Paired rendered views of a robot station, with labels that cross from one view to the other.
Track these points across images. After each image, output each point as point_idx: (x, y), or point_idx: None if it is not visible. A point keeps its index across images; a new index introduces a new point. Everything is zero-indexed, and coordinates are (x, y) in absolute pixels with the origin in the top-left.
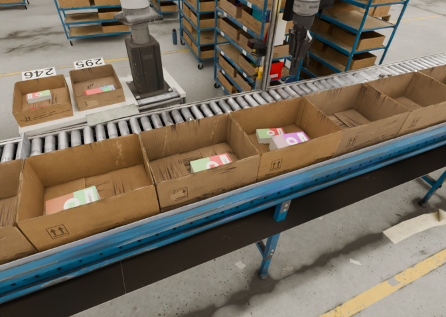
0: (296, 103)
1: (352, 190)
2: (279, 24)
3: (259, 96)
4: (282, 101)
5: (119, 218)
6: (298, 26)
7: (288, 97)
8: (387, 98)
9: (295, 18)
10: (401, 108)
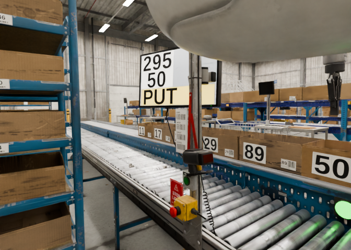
0: (307, 151)
1: None
2: (183, 123)
3: (223, 226)
4: (327, 149)
5: None
6: (336, 74)
7: (206, 205)
8: (254, 135)
9: (344, 66)
10: (261, 134)
